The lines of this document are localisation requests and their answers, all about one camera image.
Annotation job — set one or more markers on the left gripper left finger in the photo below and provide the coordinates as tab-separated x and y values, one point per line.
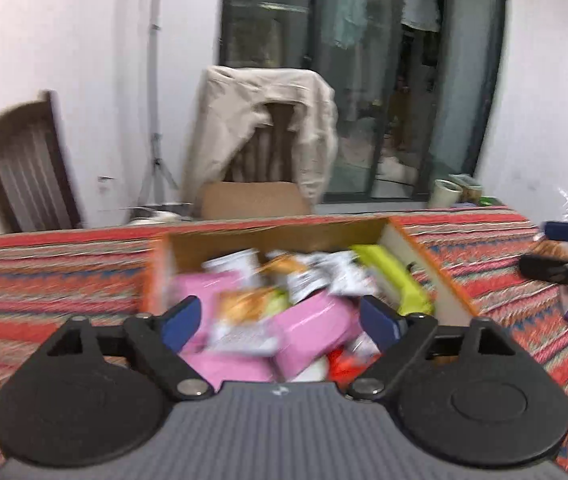
156	342

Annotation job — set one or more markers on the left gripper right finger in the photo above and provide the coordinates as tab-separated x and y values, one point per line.
402	342

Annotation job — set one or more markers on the green snack bar wrapper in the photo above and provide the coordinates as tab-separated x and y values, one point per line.
407	295

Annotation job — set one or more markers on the yellow pumpkin seed crisp packet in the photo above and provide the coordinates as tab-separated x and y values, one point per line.
243	322

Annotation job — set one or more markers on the red snack packet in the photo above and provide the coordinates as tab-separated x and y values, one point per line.
344	365

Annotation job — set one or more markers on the upper pink snack packet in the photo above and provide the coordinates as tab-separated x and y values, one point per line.
206	287

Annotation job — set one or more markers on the pink snack packet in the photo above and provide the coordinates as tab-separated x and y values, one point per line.
206	287
311	329

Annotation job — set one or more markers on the lower pink snack packet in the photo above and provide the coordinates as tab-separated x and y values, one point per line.
311	329

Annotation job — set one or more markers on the orange cardboard box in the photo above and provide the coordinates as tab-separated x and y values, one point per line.
245	246

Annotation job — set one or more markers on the brown white snack packet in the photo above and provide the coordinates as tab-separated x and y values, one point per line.
336	273

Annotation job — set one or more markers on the white orange small snack packet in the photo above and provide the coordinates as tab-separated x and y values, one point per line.
279	268

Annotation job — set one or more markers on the white cup on floor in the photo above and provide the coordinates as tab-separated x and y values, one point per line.
444	195

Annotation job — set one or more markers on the colourful patterned tablecloth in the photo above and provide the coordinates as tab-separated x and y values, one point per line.
466	259

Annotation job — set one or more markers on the black light stand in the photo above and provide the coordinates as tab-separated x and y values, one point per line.
157	179

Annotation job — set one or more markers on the chair with beige jacket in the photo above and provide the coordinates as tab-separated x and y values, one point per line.
258	181

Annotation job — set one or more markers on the dark wooden chair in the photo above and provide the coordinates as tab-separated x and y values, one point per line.
36	193

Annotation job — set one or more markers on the beige jacket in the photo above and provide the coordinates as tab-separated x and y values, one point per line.
233	103

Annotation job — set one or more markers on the dark framed glass door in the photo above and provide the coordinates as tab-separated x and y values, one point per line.
413	81

